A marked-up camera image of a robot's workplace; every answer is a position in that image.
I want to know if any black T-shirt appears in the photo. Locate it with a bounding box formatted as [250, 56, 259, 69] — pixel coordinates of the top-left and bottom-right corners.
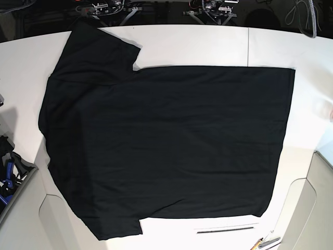
[39, 23, 295, 240]

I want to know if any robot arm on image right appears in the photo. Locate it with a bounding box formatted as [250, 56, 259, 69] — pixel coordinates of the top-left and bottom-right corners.
[183, 0, 239, 26]

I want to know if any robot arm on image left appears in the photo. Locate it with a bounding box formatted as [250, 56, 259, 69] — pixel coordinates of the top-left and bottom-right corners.
[74, 1, 143, 27]

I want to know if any black ruler strip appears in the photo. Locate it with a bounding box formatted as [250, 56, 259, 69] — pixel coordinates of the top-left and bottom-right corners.
[197, 227, 254, 234]

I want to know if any yellow pencil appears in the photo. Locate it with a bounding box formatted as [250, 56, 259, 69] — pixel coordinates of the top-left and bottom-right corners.
[250, 238, 263, 250]

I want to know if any grey marker pen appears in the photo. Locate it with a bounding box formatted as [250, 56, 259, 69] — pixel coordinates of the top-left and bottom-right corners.
[258, 237, 281, 249]

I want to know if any grey bin with blue items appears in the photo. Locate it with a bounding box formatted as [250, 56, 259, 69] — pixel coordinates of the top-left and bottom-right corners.
[1, 135, 37, 223]

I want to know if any grey looped cable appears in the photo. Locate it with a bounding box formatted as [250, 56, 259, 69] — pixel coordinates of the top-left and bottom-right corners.
[285, 0, 318, 39]

